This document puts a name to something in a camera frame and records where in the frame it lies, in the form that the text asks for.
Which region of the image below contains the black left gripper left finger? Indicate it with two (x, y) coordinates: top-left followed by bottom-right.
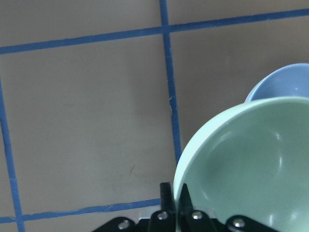
(147, 182), (176, 232)

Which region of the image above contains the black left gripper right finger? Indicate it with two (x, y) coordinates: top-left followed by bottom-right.
(179, 184), (218, 232)

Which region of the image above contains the green bowl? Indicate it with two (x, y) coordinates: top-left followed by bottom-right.
(173, 97), (309, 232)

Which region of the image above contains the blue bowl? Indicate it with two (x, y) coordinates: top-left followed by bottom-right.
(245, 63), (309, 102)

